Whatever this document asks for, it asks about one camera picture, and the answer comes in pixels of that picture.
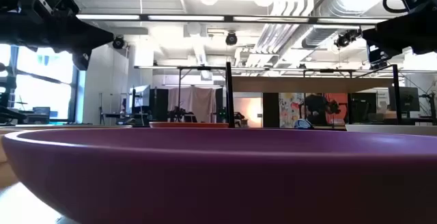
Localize white plate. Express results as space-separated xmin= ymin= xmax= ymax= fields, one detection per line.
xmin=345 ymin=124 xmax=437 ymax=137

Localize purple plate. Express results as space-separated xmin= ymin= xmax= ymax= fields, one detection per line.
xmin=1 ymin=127 xmax=437 ymax=224

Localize large window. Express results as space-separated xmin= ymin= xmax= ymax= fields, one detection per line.
xmin=0 ymin=42 xmax=80 ymax=123

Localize computer monitor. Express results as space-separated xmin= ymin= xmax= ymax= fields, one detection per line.
xmin=128 ymin=84 xmax=152 ymax=109
xmin=389 ymin=86 xmax=421 ymax=113

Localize black panel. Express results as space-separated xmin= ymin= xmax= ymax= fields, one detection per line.
xmin=348 ymin=92 xmax=378 ymax=124
xmin=262 ymin=92 xmax=280 ymax=128

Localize orange panel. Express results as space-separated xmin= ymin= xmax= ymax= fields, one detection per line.
xmin=326 ymin=92 xmax=348 ymax=126

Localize person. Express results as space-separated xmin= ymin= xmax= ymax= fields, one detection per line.
xmin=305 ymin=93 xmax=341 ymax=126

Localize black cabinet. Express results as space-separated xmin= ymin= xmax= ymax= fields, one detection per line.
xmin=150 ymin=87 xmax=169 ymax=122

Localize floral print panel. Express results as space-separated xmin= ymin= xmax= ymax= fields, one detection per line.
xmin=279 ymin=92 xmax=305 ymax=128

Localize black overhead light bar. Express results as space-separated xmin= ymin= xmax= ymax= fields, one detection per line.
xmin=74 ymin=13 xmax=389 ymax=25

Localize distant black robot arms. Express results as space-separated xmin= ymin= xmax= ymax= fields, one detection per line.
xmin=169 ymin=106 xmax=198 ymax=124

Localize beige curtain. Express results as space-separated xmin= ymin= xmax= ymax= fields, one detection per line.
xmin=167 ymin=86 xmax=217 ymax=124

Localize distant black rig frame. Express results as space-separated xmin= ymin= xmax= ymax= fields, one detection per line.
xmin=133 ymin=65 xmax=227 ymax=124

